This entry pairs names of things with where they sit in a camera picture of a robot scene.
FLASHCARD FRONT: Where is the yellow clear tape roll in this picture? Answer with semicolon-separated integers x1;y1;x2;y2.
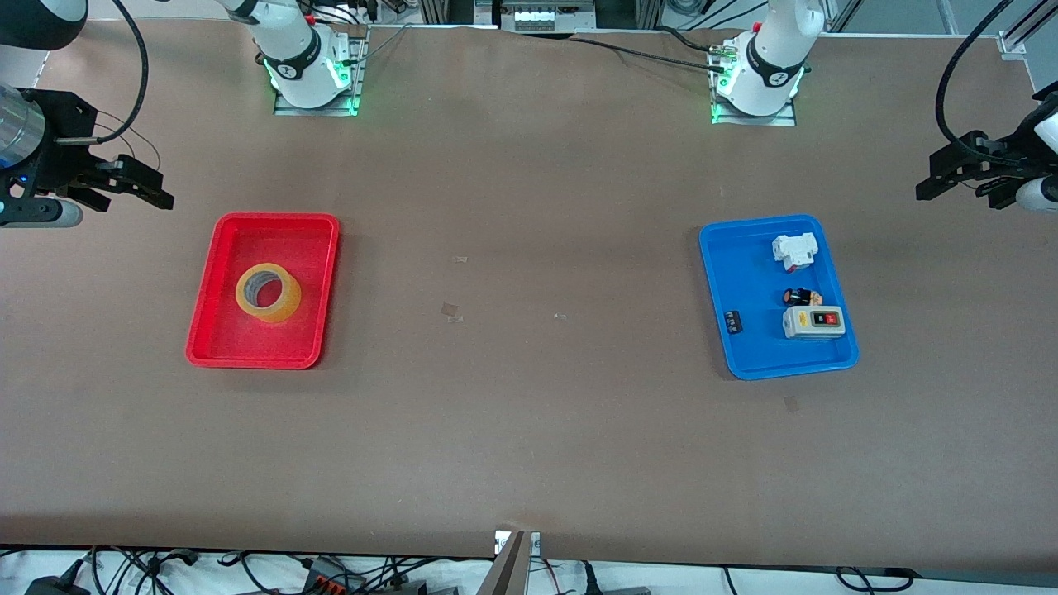
236;263;303;324

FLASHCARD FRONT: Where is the white circuit breaker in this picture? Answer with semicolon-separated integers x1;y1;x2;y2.
771;232;819;274

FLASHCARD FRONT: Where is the red plastic tray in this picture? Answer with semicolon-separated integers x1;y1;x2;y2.
185;212;341;370

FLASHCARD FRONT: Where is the blue plastic tray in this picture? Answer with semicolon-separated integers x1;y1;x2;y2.
698;214;860;381

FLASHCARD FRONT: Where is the black power adapter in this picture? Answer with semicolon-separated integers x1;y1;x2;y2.
25;574;92;595

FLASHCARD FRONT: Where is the white power strip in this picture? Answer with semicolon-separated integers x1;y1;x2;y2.
512;7;596;32

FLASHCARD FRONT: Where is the thin black gripper wire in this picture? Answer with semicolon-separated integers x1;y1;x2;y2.
95;112;163;171

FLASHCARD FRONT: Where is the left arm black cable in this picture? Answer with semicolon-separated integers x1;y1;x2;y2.
935;0;1017;151

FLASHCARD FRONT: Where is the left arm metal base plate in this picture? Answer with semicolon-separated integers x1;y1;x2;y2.
711;70;798;127

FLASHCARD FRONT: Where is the grey switch box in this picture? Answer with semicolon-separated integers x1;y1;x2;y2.
782;306;846;340

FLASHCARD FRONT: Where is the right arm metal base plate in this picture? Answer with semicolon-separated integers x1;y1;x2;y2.
274;29;369;117

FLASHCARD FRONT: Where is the short black table cable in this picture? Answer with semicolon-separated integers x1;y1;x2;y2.
657;25;728;55

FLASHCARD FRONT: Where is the long black table cable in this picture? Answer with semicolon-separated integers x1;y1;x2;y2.
570;36;722;71

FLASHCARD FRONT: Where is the black looped floor cable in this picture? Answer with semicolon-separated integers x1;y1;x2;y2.
835;566;918;593

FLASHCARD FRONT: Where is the metal camera bracket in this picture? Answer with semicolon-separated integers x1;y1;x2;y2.
478;529;542;595

